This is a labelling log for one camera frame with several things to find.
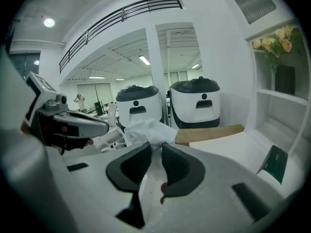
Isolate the black balcony railing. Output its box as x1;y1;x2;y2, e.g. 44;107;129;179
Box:
59;0;184;75

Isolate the black vase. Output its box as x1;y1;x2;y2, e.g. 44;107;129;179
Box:
274;65;296;96

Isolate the white shelf cabinet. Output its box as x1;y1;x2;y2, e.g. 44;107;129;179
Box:
189;0;311;186

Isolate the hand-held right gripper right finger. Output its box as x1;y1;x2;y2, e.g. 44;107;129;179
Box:
161;142;206;198

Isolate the white and black robot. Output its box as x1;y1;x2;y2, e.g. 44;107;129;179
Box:
169;76;222;130
115;84;163;129

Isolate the white office chair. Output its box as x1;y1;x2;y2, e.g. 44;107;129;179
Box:
93;126;126;153

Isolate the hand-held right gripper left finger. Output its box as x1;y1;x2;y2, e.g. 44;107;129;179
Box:
105;141;153;192

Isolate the clear plastic bag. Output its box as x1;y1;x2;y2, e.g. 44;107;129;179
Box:
124;117;180;180

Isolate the brown cardboard box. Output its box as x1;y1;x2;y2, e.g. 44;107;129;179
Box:
175;124;245;147

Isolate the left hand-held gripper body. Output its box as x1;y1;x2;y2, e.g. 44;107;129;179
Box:
24;71;110;152

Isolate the person's right hand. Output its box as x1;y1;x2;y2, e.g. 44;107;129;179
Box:
159;182;169;205

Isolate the yellow flower bouquet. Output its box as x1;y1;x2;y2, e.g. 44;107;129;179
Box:
251;24;304;69

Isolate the person's left forearm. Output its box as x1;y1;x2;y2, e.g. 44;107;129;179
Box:
20;119;34;136

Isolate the dark green and white box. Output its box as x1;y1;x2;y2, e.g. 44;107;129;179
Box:
257;145;289;185

